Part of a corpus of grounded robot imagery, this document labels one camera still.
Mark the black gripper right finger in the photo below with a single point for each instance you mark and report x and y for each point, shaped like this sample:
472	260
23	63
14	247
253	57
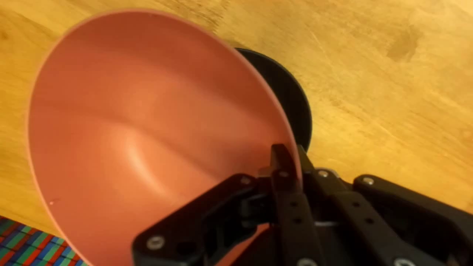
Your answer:
375	226

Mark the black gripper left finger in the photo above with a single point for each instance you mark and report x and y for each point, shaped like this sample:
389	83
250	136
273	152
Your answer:
290	216

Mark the pink bowl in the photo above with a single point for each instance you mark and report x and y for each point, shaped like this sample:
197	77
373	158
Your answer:
148	133

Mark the black bowl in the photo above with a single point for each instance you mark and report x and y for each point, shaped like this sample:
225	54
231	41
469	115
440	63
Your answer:
290	93

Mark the multicoloured striped backdrop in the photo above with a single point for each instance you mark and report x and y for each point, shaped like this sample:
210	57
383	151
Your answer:
30	245

